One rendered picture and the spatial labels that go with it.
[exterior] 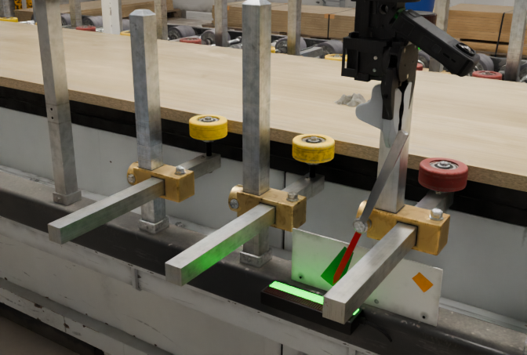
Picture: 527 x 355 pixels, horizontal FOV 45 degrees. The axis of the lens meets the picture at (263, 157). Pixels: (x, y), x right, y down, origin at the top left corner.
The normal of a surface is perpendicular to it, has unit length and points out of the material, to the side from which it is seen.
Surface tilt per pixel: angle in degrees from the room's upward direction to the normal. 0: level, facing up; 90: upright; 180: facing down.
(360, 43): 90
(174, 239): 0
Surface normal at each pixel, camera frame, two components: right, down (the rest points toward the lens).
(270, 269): 0.00, -0.94
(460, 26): -0.51, 0.29
